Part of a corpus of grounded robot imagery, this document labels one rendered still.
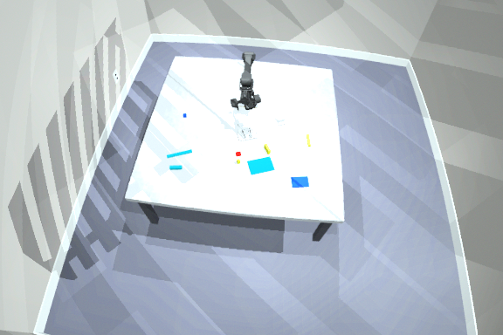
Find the blue flat rectangular pad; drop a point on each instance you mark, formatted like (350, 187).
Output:
(298, 182)

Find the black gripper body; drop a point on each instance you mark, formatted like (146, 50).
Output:
(235, 102)

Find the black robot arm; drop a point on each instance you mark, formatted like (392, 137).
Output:
(247, 81)

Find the cyan flat plate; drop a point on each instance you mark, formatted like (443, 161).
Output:
(260, 165)

